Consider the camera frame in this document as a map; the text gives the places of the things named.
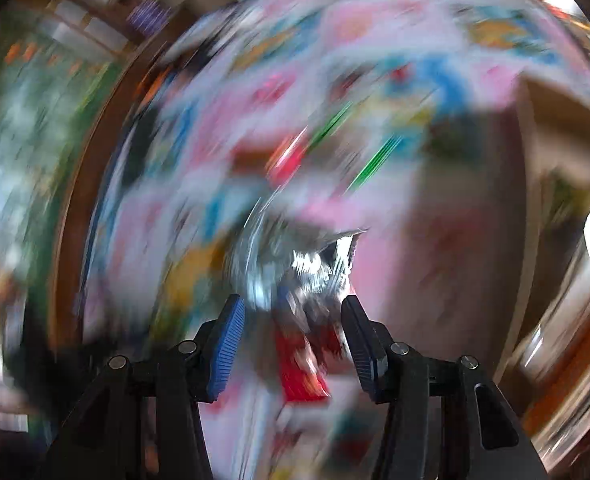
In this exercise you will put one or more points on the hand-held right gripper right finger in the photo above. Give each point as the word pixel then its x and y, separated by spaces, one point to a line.
pixel 362 350

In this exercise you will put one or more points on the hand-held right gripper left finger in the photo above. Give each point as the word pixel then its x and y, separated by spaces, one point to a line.
pixel 225 350

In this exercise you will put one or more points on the red clear snack packet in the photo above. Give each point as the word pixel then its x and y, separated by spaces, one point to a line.
pixel 300 375

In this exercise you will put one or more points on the large silver foil packet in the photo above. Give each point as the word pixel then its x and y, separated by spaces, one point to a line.
pixel 285 265

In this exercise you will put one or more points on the cardboard box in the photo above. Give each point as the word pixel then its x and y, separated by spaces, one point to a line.
pixel 550 125

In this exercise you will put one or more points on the printed plastic tablecloth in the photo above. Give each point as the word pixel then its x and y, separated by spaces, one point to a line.
pixel 425 260

